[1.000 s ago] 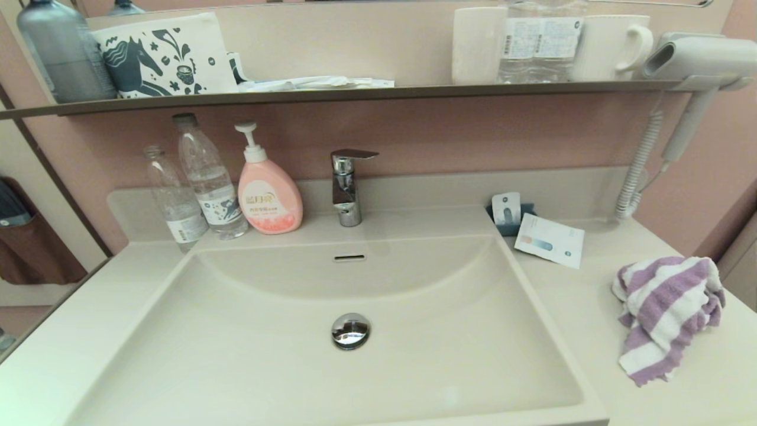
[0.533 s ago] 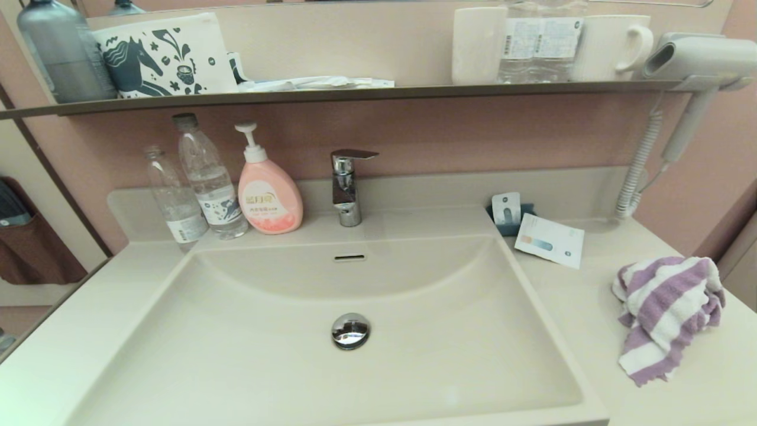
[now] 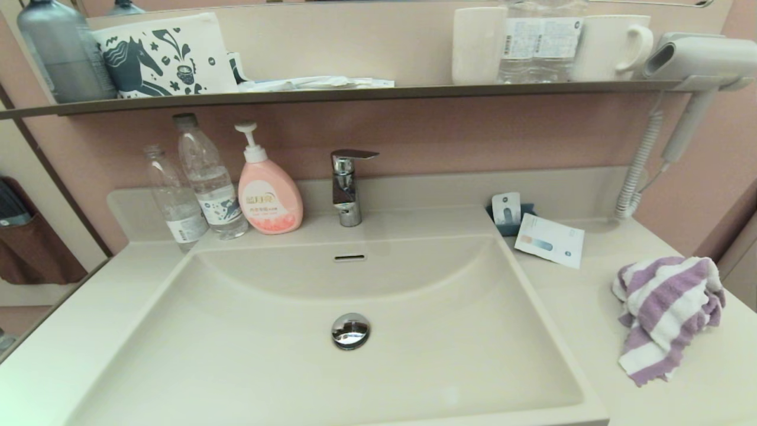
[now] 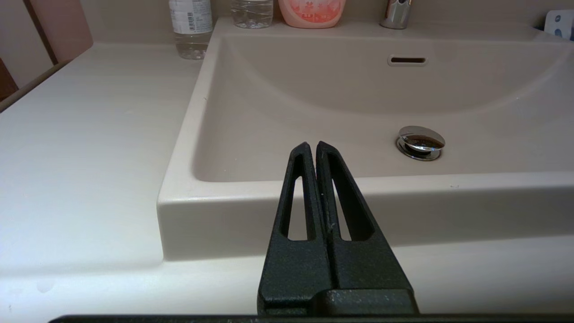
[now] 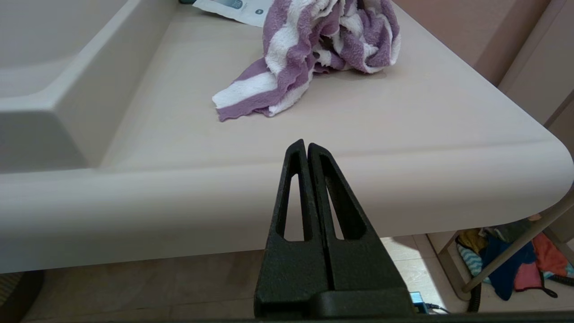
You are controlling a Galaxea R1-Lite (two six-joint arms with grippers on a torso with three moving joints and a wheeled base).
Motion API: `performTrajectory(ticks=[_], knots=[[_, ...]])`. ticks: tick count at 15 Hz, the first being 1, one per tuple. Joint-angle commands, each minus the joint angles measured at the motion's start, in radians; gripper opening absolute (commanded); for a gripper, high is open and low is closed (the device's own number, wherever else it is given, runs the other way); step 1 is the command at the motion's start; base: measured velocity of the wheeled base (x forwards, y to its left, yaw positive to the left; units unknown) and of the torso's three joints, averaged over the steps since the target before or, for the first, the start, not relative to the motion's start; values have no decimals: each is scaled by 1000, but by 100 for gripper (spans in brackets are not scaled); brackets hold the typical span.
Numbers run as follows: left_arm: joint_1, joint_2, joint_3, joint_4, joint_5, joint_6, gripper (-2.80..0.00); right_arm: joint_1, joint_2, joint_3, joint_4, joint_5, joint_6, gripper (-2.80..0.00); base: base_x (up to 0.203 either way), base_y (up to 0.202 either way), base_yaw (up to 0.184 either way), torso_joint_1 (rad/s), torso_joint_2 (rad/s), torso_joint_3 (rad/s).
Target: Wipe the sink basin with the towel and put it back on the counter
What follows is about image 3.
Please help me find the chrome sink faucet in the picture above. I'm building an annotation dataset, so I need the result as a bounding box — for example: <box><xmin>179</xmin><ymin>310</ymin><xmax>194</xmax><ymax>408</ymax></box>
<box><xmin>330</xmin><ymin>149</ymin><xmax>379</xmax><ymax>228</ymax></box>

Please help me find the chrome drain stopper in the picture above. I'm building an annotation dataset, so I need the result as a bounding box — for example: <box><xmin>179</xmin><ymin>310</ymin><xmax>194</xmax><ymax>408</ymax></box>
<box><xmin>331</xmin><ymin>312</ymin><xmax>371</xmax><ymax>351</ymax></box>

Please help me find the wall mirror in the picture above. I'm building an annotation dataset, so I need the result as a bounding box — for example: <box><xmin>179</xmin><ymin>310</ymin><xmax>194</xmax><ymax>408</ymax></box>
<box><xmin>77</xmin><ymin>0</ymin><xmax>737</xmax><ymax>89</ymax></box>

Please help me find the tall clear water bottle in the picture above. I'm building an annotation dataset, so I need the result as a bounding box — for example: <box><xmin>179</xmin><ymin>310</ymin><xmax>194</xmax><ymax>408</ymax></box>
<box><xmin>172</xmin><ymin>113</ymin><xmax>250</xmax><ymax>240</ymax></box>

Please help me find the white ceramic sink basin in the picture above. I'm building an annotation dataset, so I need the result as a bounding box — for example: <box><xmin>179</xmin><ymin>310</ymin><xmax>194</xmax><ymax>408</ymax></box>
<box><xmin>64</xmin><ymin>234</ymin><xmax>610</xmax><ymax>426</ymax></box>

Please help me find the white coiled dryer cord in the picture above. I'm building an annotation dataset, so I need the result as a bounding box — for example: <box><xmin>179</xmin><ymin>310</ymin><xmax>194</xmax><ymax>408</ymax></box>
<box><xmin>615</xmin><ymin>95</ymin><xmax>672</xmax><ymax>221</ymax></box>

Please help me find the white printed packet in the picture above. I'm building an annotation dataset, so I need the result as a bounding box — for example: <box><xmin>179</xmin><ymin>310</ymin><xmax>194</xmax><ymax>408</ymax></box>
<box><xmin>514</xmin><ymin>213</ymin><xmax>585</xmax><ymax>269</ymax></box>

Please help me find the purple white striped towel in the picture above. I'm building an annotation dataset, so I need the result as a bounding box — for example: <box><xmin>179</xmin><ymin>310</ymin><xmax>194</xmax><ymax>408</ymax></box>
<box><xmin>612</xmin><ymin>256</ymin><xmax>726</xmax><ymax>388</ymax></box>

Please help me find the white mug with handle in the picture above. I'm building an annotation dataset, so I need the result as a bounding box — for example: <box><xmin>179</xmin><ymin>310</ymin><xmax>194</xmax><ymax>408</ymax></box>
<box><xmin>571</xmin><ymin>15</ymin><xmax>654</xmax><ymax>82</ymax></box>

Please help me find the brown hanging pouch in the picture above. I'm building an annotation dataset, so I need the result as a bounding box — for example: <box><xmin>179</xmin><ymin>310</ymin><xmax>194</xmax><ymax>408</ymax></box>
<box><xmin>0</xmin><ymin>177</ymin><xmax>88</xmax><ymax>286</ymax></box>

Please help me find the small clear water bottle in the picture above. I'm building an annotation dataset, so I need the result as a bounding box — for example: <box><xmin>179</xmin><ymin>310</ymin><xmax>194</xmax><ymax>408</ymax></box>
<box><xmin>144</xmin><ymin>145</ymin><xmax>209</xmax><ymax>252</ymax></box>

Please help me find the small blue plastic tray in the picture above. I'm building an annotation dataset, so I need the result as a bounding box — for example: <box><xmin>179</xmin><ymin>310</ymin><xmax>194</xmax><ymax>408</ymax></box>
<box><xmin>486</xmin><ymin>202</ymin><xmax>538</xmax><ymax>237</ymax></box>

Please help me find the white handleless cup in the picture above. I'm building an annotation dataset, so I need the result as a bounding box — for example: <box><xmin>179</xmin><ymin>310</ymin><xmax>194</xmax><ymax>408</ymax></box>
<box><xmin>452</xmin><ymin>6</ymin><xmax>509</xmax><ymax>85</ymax></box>

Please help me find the white horse print pouch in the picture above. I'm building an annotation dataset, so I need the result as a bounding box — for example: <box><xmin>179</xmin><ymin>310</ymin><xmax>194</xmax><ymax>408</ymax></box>
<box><xmin>92</xmin><ymin>12</ymin><xmax>239</xmax><ymax>99</ymax></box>

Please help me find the grey translucent bottle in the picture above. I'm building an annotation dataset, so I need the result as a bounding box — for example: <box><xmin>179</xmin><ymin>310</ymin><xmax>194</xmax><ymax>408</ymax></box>
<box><xmin>17</xmin><ymin>0</ymin><xmax>117</xmax><ymax>104</ymax></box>

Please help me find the white hair dryer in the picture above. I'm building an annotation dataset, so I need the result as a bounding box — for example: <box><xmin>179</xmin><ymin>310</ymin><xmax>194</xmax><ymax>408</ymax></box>
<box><xmin>643</xmin><ymin>33</ymin><xmax>757</xmax><ymax>163</ymax></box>

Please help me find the brown wall shelf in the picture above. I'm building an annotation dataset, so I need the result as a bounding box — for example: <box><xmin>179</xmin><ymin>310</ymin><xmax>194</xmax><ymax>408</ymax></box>
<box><xmin>0</xmin><ymin>80</ymin><xmax>690</xmax><ymax>121</ymax></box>

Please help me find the small white sachet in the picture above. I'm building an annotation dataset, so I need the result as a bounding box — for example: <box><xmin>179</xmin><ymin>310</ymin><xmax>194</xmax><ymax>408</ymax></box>
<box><xmin>492</xmin><ymin>192</ymin><xmax>522</xmax><ymax>226</ymax></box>

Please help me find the flat white plastic packet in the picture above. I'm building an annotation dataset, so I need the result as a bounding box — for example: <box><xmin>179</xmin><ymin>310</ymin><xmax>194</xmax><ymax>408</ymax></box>
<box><xmin>237</xmin><ymin>75</ymin><xmax>395</xmax><ymax>92</ymax></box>

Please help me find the pink soap pump bottle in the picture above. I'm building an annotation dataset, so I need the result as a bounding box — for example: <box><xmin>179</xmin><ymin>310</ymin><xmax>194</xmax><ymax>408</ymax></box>
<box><xmin>235</xmin><ymin>121</ymin><xmax>304</xmax><ymax>235</ymax></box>

